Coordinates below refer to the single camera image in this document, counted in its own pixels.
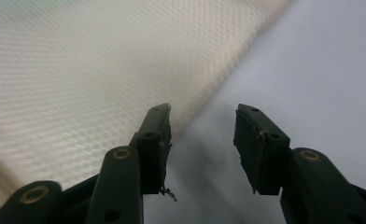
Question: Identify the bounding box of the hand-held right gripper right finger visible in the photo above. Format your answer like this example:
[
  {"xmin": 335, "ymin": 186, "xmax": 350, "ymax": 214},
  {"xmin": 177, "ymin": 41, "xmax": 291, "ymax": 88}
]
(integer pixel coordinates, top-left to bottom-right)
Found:
[{"xmin": 232, "ymin": 104, "xmax": 366, "ymax": 224}]

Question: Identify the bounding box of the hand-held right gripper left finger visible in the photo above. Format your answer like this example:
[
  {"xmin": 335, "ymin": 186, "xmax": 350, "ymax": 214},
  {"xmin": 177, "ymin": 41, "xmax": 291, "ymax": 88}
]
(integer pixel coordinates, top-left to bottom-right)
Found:
[{"xmin": 84, "ymin": 103, "xmax": 173, "ymax": 224}]

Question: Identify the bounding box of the cream waffle towel green print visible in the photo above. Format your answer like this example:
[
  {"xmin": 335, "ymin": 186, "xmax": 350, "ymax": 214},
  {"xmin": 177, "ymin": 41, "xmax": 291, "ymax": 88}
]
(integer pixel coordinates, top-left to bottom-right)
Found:
[{"xmin": 0, "ymin": 0, "xmax": 295, "ymax": 216}]

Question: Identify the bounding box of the light blue table mat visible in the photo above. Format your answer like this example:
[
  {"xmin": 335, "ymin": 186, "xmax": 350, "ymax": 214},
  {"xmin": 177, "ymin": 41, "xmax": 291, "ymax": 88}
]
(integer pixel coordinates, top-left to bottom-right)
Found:
[{"xmin": 143, "ymin": 0, "xmax": 366, "ymax": 224}]

